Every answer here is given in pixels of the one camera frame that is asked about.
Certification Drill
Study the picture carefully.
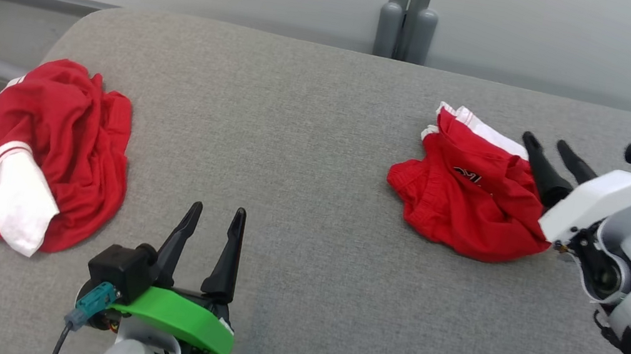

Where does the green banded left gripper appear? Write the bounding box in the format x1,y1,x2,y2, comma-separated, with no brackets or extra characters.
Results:
106,190,255,354

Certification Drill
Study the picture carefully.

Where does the red shorts white trim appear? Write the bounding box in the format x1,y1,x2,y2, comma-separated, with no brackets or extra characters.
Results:
376,94,572,273

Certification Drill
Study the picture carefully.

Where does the red white basketball jersey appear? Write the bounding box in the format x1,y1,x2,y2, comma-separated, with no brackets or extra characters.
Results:
0,48,146,271

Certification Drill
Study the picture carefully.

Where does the black cable teal plug left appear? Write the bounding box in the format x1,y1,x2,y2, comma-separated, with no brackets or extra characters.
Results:
50,275,121,354

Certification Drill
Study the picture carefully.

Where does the grey partition post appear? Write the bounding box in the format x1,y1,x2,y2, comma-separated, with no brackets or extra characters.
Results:
397,0,442,67
371,0,413,61

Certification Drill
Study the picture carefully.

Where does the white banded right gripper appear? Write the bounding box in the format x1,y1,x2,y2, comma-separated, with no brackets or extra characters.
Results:
506,130,631,256

